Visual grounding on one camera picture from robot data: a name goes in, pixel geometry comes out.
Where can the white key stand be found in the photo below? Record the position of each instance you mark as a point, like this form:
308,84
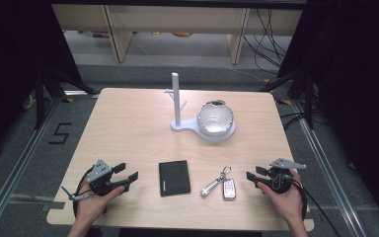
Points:
176,98

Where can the black leather wallet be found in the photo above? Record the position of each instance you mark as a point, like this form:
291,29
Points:
174,178

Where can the white bowl with silver rim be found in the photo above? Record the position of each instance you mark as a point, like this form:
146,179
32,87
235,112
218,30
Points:
215,120

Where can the yellow round object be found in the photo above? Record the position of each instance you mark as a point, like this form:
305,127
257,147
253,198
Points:
181,34

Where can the black curtain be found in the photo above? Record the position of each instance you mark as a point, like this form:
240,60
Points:
10,65
358,82

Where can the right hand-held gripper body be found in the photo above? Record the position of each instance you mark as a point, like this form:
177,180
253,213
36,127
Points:
281,182

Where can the person's left hand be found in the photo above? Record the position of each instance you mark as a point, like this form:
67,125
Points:
90,205

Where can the person's right hand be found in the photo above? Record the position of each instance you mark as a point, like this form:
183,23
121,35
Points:
288,202

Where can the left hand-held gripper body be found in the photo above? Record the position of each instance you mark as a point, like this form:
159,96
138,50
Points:
102,171

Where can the black metal stand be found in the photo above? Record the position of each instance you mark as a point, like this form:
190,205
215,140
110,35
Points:
309,98
40,98

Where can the silver car key fob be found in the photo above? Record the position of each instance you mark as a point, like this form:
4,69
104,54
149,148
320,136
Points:
229,189

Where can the aluminium floor rail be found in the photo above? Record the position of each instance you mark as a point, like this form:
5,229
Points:
19,164
329,177

